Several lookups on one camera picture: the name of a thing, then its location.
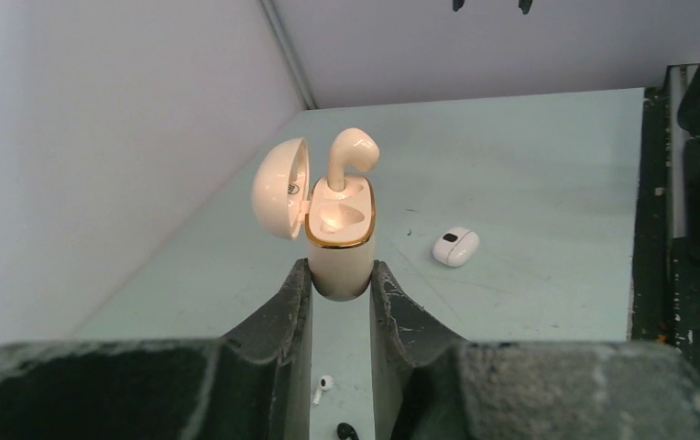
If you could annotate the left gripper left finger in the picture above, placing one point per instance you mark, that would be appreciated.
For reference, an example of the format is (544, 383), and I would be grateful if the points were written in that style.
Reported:
(253, 382)

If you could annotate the beige earbud charging case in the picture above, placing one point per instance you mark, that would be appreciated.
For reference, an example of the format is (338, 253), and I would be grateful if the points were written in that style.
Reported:
(339, 226)

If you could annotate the white earbud charging case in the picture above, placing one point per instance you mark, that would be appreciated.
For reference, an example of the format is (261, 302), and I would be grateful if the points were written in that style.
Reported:
(456, 246)

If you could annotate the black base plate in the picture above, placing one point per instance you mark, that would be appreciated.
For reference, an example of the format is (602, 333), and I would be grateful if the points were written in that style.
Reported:
(665, 289)

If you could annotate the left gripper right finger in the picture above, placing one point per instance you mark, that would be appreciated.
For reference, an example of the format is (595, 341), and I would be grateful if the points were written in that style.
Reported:
(431, 383)

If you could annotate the black earbud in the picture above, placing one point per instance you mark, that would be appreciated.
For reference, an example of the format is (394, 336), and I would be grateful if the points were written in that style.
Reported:
(345, 431)

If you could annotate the white earbud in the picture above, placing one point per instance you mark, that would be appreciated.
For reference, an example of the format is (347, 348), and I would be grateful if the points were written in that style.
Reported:
(324, 384)

